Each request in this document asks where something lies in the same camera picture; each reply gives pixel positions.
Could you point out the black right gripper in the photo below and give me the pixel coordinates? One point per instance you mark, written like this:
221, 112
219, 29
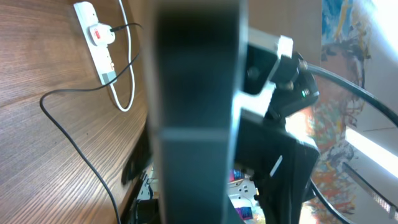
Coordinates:
281, 164

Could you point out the blue screen Galaxy smartphone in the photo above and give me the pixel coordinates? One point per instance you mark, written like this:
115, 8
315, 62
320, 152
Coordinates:
194, 58

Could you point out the white USB charger plug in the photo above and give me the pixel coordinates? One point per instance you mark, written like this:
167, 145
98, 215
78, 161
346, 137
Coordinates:
101, 34

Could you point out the white power strip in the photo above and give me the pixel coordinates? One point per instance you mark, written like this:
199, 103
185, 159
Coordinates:
102, 60

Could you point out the colourful abstract wall painting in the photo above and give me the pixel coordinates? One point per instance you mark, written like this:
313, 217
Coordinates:
344, 51

